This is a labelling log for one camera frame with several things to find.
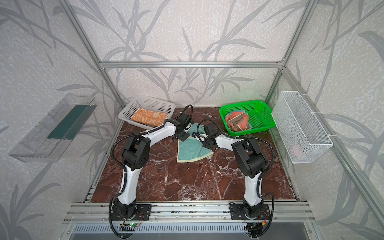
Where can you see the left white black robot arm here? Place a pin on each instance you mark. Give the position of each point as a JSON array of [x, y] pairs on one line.
[[132, 153]]

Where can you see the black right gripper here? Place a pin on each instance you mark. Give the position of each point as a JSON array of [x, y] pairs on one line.
[[207, 142]]

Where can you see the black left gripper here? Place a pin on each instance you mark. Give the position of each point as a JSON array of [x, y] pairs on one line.
[[183, 133]]

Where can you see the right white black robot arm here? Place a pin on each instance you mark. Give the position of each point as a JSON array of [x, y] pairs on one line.
[[254, 158]]

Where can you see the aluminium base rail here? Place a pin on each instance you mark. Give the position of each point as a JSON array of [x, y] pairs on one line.
[[182, 217]]

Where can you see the pink object in wire basket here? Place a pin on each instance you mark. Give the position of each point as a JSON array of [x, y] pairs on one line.
[[298, 152]]

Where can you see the white plastic basket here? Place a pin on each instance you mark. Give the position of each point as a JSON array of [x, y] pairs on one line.
[[148, 103]]

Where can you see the brown pink striped towel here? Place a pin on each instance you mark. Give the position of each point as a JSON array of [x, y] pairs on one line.
[[238, 121]]

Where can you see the white wire mesh basket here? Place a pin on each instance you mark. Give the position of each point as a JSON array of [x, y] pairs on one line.
[[298, 124]]

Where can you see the blue yellow towel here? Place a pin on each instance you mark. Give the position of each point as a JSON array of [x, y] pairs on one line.
[[192, 149]]

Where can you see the orange bunny pattern towel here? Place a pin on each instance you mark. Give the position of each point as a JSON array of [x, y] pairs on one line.
[[148, 117]]

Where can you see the clear acrylic wall shelf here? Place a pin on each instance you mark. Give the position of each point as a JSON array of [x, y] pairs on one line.
[[50, 138]]

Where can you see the green plastic basket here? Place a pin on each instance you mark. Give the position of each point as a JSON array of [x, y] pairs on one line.
[[259, 117]]

